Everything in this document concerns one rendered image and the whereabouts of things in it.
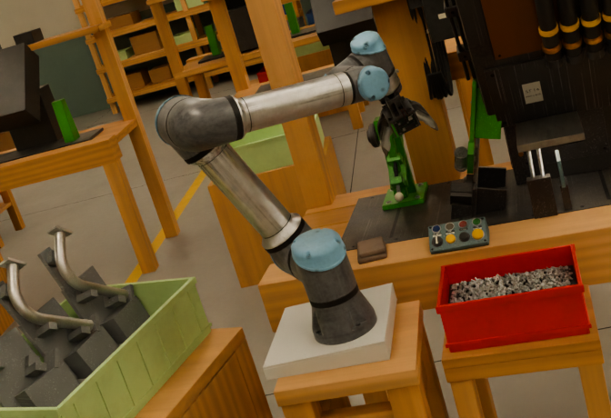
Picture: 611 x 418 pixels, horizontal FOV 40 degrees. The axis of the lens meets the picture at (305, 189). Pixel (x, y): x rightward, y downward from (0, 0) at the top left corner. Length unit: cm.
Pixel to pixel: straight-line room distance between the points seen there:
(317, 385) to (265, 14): 129
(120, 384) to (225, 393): 33
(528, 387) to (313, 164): 116
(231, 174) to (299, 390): 50
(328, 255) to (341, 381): 27
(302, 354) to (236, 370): 46
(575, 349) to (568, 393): 129
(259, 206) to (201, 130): 28
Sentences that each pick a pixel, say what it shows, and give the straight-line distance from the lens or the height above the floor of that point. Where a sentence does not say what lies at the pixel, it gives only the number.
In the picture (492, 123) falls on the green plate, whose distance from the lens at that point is 231.
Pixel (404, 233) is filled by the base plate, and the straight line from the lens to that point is 238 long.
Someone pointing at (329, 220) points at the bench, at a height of 88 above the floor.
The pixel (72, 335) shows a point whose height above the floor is 94.
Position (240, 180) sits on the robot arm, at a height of 128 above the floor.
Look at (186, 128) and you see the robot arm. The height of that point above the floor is 145.
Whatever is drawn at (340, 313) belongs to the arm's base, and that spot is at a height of 96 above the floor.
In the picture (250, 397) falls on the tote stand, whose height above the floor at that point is 61.
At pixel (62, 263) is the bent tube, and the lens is 234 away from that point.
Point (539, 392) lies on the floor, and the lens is 322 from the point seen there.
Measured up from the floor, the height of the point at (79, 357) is 91.
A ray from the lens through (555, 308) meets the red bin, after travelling 190.
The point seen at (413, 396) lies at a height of 78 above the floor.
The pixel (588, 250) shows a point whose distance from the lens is 219.
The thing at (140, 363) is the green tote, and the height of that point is 89.
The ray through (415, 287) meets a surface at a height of 82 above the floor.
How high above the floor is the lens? 177
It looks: 17 degrees down
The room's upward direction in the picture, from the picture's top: 17 degrees counter-clockwise
